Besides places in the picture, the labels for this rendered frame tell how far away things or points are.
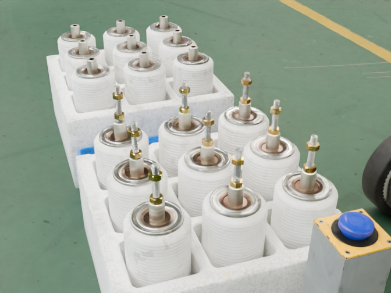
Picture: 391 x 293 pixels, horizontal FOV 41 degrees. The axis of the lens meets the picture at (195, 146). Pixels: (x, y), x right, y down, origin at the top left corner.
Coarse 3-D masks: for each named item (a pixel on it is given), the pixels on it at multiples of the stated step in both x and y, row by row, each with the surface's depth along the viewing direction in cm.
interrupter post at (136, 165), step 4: (132, 160) 80; (136, 160) 80; (140, 160) 80; (132, 164) 80; (136, 164) 80; (140, 164) 80; (132, 168) 81; (136, 168) 80; (140, 168) 81; (132, 172) 81; (136, 172) 81; (140, 172) 81; (136, 176) 81
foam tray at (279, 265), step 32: (96, 192) 89; (96, 224) 82; (192, 224) 82; (96, 256) 90; (192, 256) 78; (288, 256) 76; (128, 288) 71; (160, 288) 71; (192, 288) 71; (224, 288) 73; (256, 288) 75; (288, 288) 78
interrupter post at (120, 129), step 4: (116, 120) 90; (124, 120) 90; (116, 124) 89; (120, 124) 89; (124, 124) 90; (116, 128) 90; (120, 128) 90; (124, 128) 90; (116, 132) 90; (120, 132) 90; (124, 132) 90; (116, 136) 90; (120, 136) 90; (124, 136) 91
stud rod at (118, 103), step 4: (116, 88) 86; (116, 92) 87; (116, 100) 87; (120, 100) 88; (116, 104) 88; (120, 104) 88; (116, 108) 88; (120, 108) 88; (116, 112) 89; (120, 112) 89; (120, 120) 89
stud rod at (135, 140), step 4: (132, 124) 77; (136, 124) 77; (132, 128) 77; (136, 128) 78; (132, 140) 79; (136, 140) 79; (132, 144) 79; (136, 144) 79; (132, 148) 80; (136, 148) 79; (136, 152) 80
